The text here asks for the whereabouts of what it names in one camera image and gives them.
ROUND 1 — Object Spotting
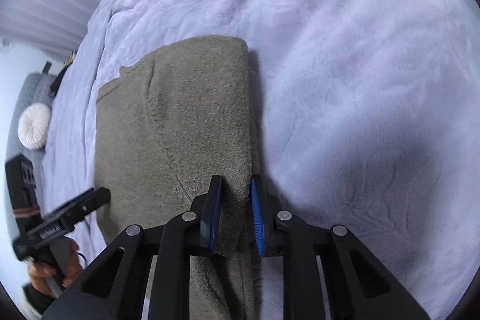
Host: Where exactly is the round white pleated cushion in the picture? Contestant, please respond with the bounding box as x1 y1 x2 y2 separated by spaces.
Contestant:
17 103 51 150

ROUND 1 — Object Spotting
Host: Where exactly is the person's left hand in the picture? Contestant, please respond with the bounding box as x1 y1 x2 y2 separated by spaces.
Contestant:
27 239 83 298

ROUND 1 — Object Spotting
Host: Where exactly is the lavender plush bed blanket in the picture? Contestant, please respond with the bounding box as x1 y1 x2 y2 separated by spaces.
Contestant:
42 0 479 319

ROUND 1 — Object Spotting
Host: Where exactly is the olive brown knit sweater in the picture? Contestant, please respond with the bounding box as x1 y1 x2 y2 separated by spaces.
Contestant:
94 35 259 319

